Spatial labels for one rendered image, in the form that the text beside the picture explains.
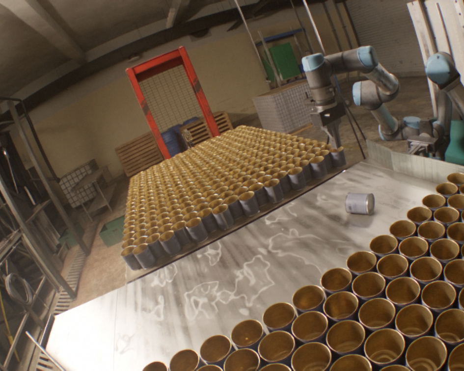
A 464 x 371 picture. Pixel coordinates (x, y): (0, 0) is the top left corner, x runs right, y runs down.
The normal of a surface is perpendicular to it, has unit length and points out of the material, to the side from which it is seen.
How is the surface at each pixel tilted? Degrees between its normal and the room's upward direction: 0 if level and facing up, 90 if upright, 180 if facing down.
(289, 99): 92
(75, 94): 90
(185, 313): 0
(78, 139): 90
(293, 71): 90
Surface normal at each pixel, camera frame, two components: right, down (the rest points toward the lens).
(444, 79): -0.83, 0.37
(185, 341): -0.36, -0.87
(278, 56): 0.31, 0.23
